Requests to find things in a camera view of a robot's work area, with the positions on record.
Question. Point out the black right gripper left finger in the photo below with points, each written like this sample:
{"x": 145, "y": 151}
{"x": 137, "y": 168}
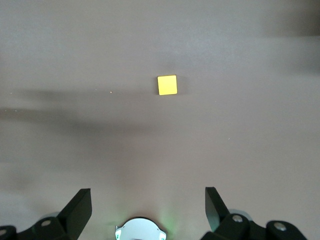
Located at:
{"x": 72, "y": 217}

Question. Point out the brown table cover sheet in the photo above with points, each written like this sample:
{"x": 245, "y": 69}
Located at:
{"x": 75, "y": 50}

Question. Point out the yellow cube block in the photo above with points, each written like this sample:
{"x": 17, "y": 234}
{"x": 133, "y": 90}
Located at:
{"x": 167, "y": 85}

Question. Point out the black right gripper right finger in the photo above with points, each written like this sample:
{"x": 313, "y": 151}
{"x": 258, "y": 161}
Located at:
{"x": 225, "y": 225}

